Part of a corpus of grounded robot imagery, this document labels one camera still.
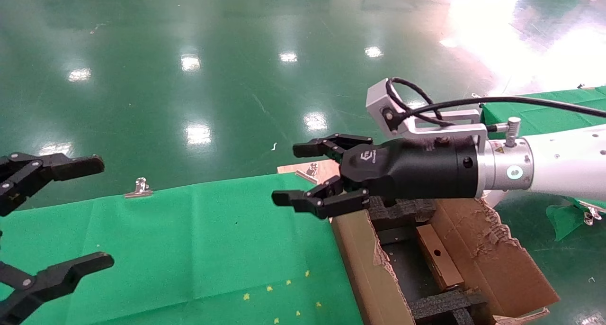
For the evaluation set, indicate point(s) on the green tablecloth with yellow stickers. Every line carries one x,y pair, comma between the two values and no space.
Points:
189,249

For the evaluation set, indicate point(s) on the black foam insert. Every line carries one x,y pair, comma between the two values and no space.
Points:
402,211
445,306

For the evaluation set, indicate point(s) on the large open cardboard carton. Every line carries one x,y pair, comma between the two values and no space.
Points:
483,254

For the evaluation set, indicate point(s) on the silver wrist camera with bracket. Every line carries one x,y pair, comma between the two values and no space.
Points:
378,100

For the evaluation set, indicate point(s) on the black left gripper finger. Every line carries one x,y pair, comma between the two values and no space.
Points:
52,166
52,280

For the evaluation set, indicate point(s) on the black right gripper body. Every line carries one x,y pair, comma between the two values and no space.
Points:
412,168

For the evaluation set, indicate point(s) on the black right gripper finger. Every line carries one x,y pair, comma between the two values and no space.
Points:
326,202
326,146

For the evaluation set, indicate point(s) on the plain green tablecloth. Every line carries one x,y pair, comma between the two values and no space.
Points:
558,123

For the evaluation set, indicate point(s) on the small cardboard box with hole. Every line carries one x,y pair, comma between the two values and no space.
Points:
438,256

